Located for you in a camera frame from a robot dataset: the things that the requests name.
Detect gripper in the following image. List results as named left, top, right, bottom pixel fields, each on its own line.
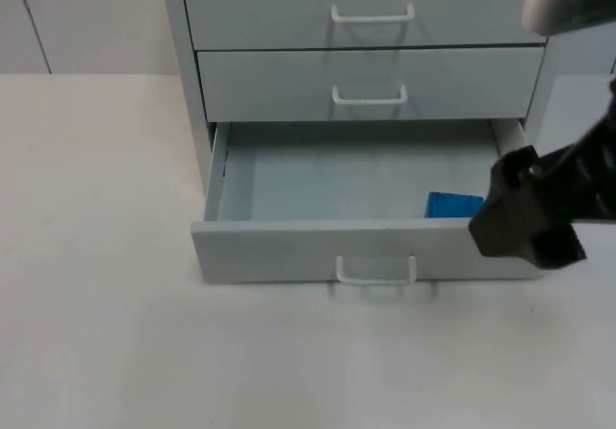
left=468, top=119, right=616, bottom=271

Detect blue block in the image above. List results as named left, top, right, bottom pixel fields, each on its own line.
left=423, top=190, right=485, bottom=220

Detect grey drawer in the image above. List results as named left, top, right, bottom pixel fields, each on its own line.
left=191, top=118, right=546, bottom=288

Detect grey chest of drawers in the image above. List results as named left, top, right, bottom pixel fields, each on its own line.
left=161, top=0, right=563, bottom=198

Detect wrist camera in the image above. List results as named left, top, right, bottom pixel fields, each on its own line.
left=519, top=0, right=616, bottom=37

